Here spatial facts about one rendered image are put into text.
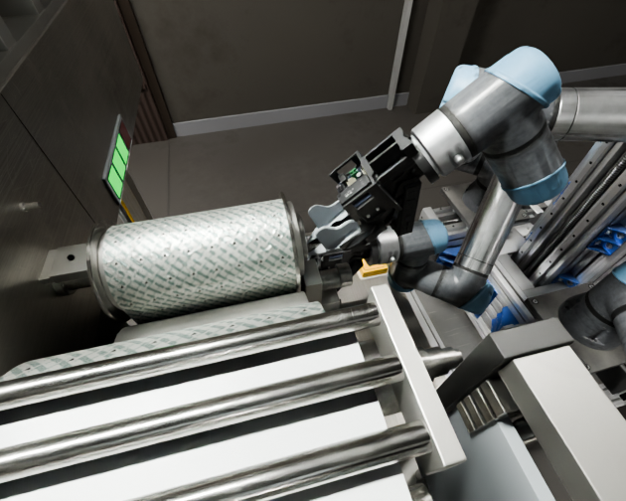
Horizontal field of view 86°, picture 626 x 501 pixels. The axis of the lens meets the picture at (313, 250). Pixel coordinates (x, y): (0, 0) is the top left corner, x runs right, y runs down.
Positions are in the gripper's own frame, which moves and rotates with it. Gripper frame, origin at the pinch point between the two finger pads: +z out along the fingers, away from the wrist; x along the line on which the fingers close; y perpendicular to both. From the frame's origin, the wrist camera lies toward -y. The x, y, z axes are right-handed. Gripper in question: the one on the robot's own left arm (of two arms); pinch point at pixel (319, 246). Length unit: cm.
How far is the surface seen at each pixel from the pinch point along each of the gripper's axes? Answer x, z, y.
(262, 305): 8.4, 8.0, 6.3
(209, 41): -252, 49, -29
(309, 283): 4.9, 3.7, -0.3
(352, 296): -8.3, 12.5, -32.7
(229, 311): 8.2, 11.6, 9.2
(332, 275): 3.3, 1.5, -4.2
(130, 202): -78, 74, -2
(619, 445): 33.4, -18.9, 11.4
